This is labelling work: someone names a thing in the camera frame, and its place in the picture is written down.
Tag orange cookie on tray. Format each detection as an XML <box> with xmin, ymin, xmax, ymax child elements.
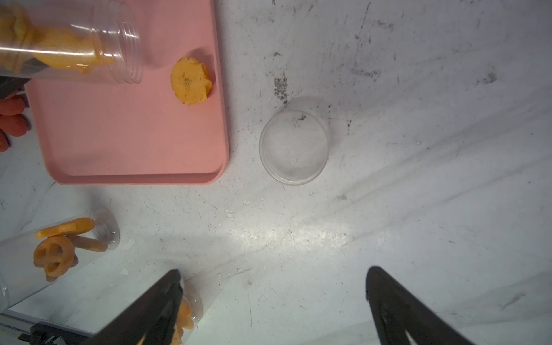
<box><xmin>170</xmin><ymin>57</ymin><xmax>213</xmax><ymax>106</ymax></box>

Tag clear jar with pretzels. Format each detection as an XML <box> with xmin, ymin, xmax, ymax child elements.
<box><xmin>1</xmin><ymin>208</ymin><xmax>120</xmax><ymax>311</ymax></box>

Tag clear jar lid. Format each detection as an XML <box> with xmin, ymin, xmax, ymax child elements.
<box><xmin>259</xmin><ymin>110</ymin><xmax>329</xmax><ymax>185</ymax></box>

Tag clear jar front cookies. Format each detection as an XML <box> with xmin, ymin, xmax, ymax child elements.
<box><xmin>137</xmin><ymin>279</ymin><xmax>204</xmax><ymax>345</ymax></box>

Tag pink plastic tray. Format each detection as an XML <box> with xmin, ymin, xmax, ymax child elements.
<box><xmin>26</xmin><ymin>1</ymin><xmax>229</xmax><ymax>185</ymax></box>

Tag clear jar with cookies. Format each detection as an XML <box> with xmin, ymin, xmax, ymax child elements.
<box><xmin>1</xmin><ymin>1</ymin><xmax>143</xmax><ymax>84</ymax></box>

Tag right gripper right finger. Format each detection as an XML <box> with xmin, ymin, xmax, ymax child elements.
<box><xmin>365</xmin><ymin>266</ymin><xmax>471</xmax><ymax>344</ymax></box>

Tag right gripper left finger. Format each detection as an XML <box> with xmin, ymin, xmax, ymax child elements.
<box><xmin>85</xmin><ymin>270</ymin><xmax>183</xmax><ymax>345</ymax></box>

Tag red rubber glove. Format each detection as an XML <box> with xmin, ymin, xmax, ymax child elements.
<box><xmin>1</xmin><ymin>89</ymin><xmax>31</xmax><ymax>152</ymax></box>

